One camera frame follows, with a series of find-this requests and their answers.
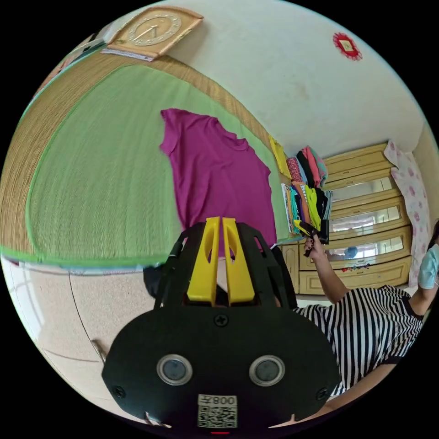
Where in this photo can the wooden wall clock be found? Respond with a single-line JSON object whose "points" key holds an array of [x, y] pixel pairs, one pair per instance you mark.
{"points": [[154, 31]]}

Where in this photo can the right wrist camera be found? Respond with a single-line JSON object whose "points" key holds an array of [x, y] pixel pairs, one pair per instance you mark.
{"points": [[325, 231]]}

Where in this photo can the person's right hand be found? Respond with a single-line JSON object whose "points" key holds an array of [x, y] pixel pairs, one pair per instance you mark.
{"points": [[315, 248]]}

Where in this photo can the wooden cupboard with glass doors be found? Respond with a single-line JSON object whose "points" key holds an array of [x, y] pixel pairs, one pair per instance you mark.
{"points": [[370, 219]]}

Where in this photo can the person's body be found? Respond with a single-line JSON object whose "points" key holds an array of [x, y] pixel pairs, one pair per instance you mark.
{"points": [[370, 329]]}

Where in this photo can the person's right forearm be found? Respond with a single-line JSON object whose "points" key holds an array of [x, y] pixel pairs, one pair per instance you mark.
{"points": [[329, 277]]}

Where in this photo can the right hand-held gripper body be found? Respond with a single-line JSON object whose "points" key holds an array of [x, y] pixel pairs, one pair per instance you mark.
{"points": [[315, 234]]}

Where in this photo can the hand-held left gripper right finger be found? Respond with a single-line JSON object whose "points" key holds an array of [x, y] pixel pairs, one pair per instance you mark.
{"points": [[240, 277]]}

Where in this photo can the white floral curtain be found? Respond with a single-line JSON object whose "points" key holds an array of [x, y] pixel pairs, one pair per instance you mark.
{"points": [[411, 199]]}

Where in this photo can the bed with green woven mat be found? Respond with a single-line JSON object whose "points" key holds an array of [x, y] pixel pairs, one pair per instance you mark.
{"points": [[103, 164]]}

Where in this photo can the red round wall ornament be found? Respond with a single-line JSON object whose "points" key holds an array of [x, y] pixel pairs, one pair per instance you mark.
{"points": [[347, 45]]}

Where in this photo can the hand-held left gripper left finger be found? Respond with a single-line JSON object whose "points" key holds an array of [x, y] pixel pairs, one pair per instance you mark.
{"points": [[202, 274]]}

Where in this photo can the pile of clothes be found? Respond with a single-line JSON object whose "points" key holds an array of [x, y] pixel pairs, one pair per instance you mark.
{"points": [[305, 195]]}

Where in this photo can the magenta t-shirt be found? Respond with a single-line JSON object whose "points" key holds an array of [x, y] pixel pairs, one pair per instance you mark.
{"points": [[212, 171]]}

